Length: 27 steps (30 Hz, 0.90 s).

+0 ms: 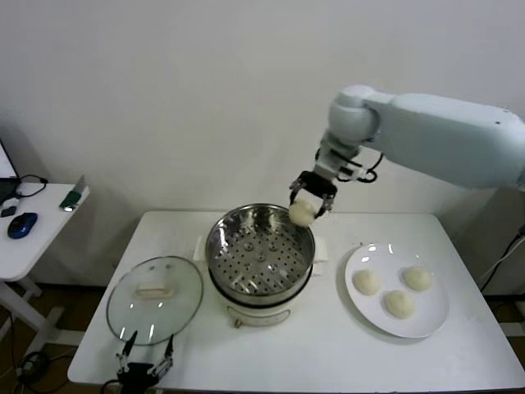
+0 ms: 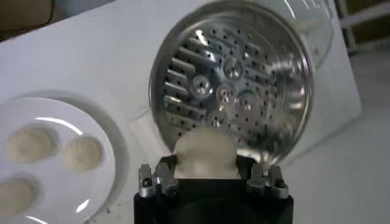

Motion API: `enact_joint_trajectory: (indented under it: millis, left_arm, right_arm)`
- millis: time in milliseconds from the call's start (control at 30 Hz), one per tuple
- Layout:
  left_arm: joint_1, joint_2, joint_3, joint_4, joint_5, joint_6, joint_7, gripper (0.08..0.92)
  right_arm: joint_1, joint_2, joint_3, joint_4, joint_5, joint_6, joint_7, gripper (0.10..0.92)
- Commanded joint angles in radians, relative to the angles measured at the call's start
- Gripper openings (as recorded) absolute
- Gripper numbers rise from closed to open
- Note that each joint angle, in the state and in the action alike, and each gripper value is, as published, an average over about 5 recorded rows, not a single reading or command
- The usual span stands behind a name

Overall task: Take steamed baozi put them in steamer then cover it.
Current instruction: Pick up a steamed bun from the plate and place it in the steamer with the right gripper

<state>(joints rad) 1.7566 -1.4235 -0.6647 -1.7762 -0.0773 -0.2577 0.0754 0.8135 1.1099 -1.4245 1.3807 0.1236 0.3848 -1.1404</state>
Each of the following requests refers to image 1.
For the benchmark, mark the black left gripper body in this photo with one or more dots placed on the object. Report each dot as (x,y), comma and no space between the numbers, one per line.
(137,375)

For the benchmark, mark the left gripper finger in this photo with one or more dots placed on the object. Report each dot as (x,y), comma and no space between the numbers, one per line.
(169,351)
(129,348)

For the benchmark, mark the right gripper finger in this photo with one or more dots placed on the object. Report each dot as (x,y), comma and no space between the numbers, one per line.
(327,205)
(295,193)

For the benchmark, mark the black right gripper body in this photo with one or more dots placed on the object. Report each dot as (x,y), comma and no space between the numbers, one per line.
(316,184)

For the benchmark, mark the white steamed baozi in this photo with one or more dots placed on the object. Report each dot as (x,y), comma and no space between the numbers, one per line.
(301,213)
(367,282)
(398,304)
(417,279)

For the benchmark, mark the round glass pot lid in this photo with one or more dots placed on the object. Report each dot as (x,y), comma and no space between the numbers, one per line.
(156,292)

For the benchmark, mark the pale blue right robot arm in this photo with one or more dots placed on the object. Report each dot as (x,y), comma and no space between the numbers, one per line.
(430,131)

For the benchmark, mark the perforated steel steamer basket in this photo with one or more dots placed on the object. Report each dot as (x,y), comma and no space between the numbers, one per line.
(221,240)

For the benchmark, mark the white electric cooker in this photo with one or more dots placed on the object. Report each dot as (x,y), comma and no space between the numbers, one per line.
(262,316)

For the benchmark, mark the white side desk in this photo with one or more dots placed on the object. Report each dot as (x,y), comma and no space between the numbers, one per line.
(37,246)

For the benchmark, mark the white round plate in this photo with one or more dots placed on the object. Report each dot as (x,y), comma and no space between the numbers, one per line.
(430,316)

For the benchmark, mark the green and white utility knife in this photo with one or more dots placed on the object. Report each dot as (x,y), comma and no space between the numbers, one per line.
(70,200)

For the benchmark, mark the blue computer mouse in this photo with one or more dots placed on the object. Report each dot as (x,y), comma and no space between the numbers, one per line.
(22,225)

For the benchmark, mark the small black flat object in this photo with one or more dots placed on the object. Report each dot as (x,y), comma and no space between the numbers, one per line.
(8,212)

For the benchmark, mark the laptop screen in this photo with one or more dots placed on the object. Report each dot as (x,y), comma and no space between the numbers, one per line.
(4,164)

